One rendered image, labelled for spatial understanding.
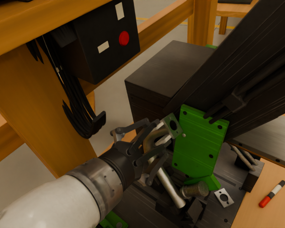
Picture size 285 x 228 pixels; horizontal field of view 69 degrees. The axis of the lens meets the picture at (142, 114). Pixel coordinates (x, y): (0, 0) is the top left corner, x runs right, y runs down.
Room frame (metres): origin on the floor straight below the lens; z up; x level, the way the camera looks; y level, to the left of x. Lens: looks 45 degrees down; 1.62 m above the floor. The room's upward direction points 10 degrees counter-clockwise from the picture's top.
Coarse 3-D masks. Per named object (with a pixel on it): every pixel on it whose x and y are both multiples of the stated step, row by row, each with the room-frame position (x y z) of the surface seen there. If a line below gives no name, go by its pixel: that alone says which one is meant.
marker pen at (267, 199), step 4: (284, 180) 0.28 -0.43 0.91; (280, 184) 0.27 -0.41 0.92; (284, 184) 0.27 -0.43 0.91; (276, 188) 0.26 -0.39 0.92; (280, 188) 0.26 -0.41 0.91; (272, 192) 0.25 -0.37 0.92; (276, 192) 0.25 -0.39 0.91; (268, 196) 0.24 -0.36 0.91; (272, 196) 0.24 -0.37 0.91; (264, 200) 0.23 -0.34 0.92; (268, 200) 0.23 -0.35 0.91; (260, 204) 0.22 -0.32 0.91; (264, 204) 0.22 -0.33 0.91
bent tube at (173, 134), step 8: (168, 120) 0.34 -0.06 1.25; (176, 120) 0.34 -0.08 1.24; (160, 128) 0.34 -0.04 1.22; (168, 128) 0.32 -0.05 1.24; (176, 128) 0.33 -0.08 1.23; (152, 136) 0.35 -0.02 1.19; (160, 136) 0.34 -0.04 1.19; (176, 136) 0.31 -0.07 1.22; (144, 144) 0.36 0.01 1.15; (152, 144) 0.36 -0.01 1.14; (144, 152) 0.35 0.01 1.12; (152, 160) 0.33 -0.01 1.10; (160, 168) 0.31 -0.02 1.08; (160, 176) 0.30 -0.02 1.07; (168, 176) 0.29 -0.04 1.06; (168, 184) 0.28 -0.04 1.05; (168, 192) 0.26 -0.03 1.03; (176, 192) 0.26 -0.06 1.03; (176, 200) 0.24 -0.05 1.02; (184, 200) 0.24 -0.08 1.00
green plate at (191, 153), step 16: (192, 112) 0.33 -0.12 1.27; (192, 128) 0.32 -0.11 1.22; (208, 128) 0.30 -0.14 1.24; (224, 128) 0.28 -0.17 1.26; (176, 144) 0.33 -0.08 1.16; (192, 144) 0.31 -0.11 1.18; (208, 144) 0.28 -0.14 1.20; (176, 160) 0.32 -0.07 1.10; (192, 160) 0.29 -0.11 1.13; (208, 160) 0.27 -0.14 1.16; (192, 176) 0.27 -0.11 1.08
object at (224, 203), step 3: (222, 189) 0.29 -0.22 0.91; (216, 192) 0.29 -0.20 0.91; (222, 192) 0.28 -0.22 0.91; (225, 192) 0.28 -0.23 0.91; (216, 195) 0.28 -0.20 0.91; (219, 195) 0.27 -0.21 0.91; (228, 195) 0.27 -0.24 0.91; (219, 198) 0.26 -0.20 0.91; (228, 198) 0.26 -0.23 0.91; (219, 201) 0.26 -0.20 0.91; (222, 201) 0.25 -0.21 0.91; (225, 201) 0.25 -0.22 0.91; (228, 201) 0.25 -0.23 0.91; (231, 201) 0.25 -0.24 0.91; (222, 204) 0.24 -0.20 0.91; (225, 204) 0.24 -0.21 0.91; (228, 204) 0.24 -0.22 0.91; (231, 204) 0.24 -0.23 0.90; (225, 207) 0.24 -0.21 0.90
